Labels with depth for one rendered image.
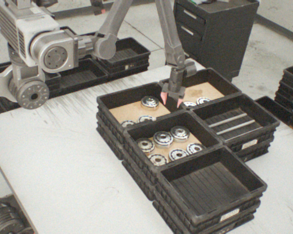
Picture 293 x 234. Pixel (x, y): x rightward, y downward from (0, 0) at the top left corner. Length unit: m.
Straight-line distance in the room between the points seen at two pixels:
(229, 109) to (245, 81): 1.98
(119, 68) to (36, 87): 1.50
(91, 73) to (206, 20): 1.05
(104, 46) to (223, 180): 0.86
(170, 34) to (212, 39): 1.84
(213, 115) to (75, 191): 0.88
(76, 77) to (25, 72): 1.56
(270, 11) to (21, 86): 4.30
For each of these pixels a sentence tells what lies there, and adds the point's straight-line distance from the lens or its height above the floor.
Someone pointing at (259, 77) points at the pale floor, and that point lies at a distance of 4.47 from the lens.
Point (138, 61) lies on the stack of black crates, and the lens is 3.29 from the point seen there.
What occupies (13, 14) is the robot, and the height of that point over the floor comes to 1.52.
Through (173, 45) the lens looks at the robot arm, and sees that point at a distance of 1.75.
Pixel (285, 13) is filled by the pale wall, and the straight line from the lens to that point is 5.50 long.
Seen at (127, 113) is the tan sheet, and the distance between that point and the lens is 2.22.
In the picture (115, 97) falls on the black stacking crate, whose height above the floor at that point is 0.90.
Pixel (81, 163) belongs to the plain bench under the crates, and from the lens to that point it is 2.11.
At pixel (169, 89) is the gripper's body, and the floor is 1.16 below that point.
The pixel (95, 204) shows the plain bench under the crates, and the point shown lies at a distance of 1.92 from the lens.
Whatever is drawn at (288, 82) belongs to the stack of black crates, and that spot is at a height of 0.52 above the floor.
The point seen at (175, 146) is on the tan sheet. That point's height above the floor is 0.83.
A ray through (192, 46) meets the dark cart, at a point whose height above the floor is 0.53.
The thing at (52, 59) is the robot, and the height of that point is 1.45.
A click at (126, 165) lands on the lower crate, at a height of 0.74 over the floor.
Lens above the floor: 2.19
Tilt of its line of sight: 37 degrees down
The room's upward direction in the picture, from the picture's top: 7 degrees clockwise
